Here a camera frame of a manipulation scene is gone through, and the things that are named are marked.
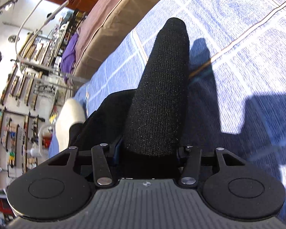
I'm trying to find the blue checked bed sheet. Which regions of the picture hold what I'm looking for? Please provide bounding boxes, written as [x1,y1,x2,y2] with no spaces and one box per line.
[48,0,286,224]

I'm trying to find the white arc floor lamp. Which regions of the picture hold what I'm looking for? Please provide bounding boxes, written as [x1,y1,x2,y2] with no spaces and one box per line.
[12,0,59,53]

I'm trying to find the purple garment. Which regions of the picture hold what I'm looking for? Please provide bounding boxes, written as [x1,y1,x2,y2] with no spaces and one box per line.
[60,33,79,73]

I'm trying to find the black knit sweater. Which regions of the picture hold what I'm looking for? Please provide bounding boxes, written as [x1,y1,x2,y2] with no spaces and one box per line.
[67,16,220,172]

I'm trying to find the pink and tan bed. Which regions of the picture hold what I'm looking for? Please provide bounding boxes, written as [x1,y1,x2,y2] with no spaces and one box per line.
[72,0,160,79]

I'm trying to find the wall display shelves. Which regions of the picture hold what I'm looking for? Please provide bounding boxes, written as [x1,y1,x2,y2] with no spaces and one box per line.
[0,11,87,220]

